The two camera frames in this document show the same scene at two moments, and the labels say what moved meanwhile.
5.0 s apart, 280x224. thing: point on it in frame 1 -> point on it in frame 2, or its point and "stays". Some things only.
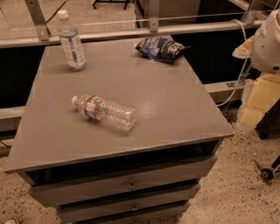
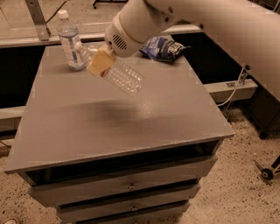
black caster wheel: [266, 173] stays
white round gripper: [268, 48] -> [120, 35]
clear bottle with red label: [104, 111] -> [122, 72]
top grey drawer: [87, 187] stays
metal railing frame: [45, 38] stays
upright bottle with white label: [71, 42] stays
